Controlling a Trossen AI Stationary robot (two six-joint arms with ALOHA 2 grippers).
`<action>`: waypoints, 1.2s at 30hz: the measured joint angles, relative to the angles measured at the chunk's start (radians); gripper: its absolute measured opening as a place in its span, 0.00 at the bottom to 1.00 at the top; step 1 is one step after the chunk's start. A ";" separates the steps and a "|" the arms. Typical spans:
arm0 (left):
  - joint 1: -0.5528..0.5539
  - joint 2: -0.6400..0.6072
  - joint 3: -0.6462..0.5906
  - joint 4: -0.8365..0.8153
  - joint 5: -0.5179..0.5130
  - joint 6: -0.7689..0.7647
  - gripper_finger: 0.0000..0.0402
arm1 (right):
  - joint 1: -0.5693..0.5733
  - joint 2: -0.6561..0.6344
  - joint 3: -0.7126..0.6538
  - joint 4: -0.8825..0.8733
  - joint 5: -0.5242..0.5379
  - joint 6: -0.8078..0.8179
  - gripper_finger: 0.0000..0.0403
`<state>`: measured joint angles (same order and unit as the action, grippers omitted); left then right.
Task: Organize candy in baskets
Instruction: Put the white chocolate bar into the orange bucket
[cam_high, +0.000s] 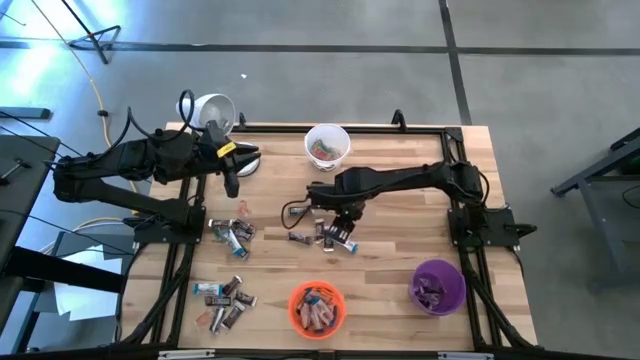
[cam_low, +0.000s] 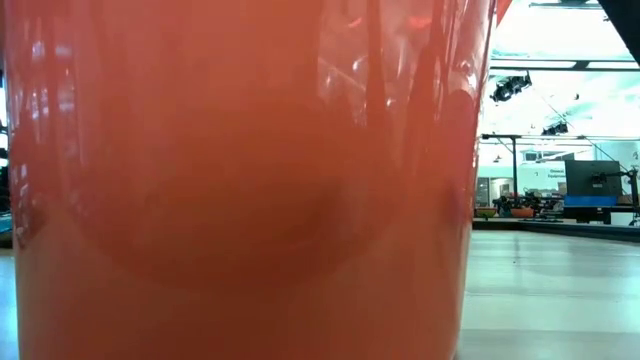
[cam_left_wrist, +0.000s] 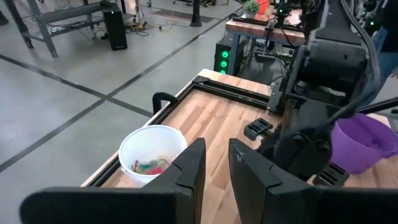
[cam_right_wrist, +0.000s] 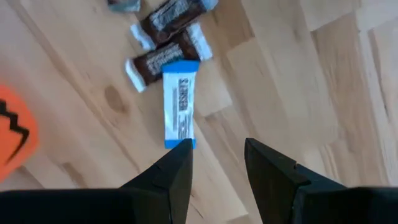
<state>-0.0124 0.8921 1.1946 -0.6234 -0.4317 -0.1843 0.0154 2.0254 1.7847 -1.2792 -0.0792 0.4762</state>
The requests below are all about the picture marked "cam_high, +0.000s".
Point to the black frame clamp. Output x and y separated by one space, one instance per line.
242 121
398 120

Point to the black aluminium table frame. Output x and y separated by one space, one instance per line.
375 129

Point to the black metal cart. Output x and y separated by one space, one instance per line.
600 169

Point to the white metal bracket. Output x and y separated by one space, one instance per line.
465 356
185 354

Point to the red gummy candy packet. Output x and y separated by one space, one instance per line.
204 317
322 156
243 208
335 154

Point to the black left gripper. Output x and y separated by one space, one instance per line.
215 157

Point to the white plastic bucket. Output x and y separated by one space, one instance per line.
327 131

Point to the black tripod stand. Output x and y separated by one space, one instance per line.
102 52

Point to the orange plastic basket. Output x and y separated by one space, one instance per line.
295 327

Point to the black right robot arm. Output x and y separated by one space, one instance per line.
410 177

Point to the purple plastic basket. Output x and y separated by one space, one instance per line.
450 280

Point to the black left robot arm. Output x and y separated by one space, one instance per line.
125 198

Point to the black hand tool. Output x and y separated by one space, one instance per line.
17 164

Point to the black side table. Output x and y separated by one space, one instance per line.
20 225

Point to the green gummy candy packet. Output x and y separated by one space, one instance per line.
332 144
320 147
220 234

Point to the silver candy bar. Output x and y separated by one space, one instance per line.
216 320

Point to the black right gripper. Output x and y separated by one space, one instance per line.
340 195

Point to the white desk lamp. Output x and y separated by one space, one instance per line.
212 107

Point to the white paper sheets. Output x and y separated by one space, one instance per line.
85 300

